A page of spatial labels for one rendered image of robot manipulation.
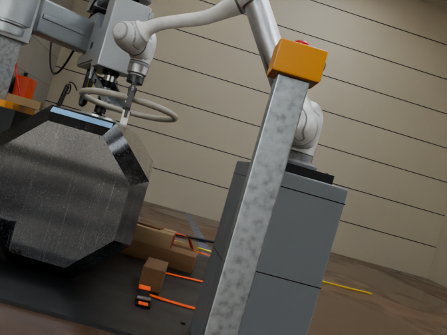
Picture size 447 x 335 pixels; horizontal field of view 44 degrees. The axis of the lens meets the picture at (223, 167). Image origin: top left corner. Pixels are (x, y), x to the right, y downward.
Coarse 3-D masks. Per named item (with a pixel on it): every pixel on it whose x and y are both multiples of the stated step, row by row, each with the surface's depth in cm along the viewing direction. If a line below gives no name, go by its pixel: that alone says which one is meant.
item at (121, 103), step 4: (88, 72) 344; (92, 76) 345; (96, 76) 335; (100, 76) 348; (92, 80) 342; (96, 80) 331; (96, 84) 327; (100, 84) 318; (116, 84) 352; (116, 88) 328; (100, 96) 308; (104, 96) 299; (108, 96) 318; (104, 100) 296; (108, 100) 289; (112, 100) 312; (116, 100) 316; (120, 100) 312; (124, 100) 304; (116, 104) 307; (120, 104) 309; (124, 104) 301
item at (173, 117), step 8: (88, 88) 254; (96, 88) 251; (88, 96) 276; (112, 96) 248; (120, 96) 248; (96, 104) 285; (104, 104) 287; (112, 104) 291; (144, 104) 250; (152, 104) 252; (120, 112) 293; (136, 112) 294; (168, 112) 259; (152, 120) 292; (160, 120) 288; (168, 120) 282; (176, 120) 275
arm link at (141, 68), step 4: (132, 60) 247; (136, 60) 246; (132, 64) 246; (136, 64) 246; (140, 64) 246; (144, 64) 247; (128, 68) 248; (132, 68) 246; (136, 68) 246; (140, 68) 246; (144, 68) 247; (128, 72) 251; (132, 72) 247; (136, 72) 246; (140, 72) 246; (144, 72) 248; (144, 76) 250
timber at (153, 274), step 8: (144, 264) 301; (152, 264) 306; (160, 264) 312; (144, 272) 294; (152, 272) 294; (160, 272) 294; (144, 280) 294; (152, 280) 294; (160, 280) 294; (152, 288) 294; (160, 288) 301
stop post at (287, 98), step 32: (288, 64) 132; (320, 64) 132; (288, 96) 134; (288, 128) 134; (256, 160) 134; (256, 192) 134; (256, 224) 134; (224, 256) 138; (256, 256) 134; (224, 288) 134; (224, 320) 134
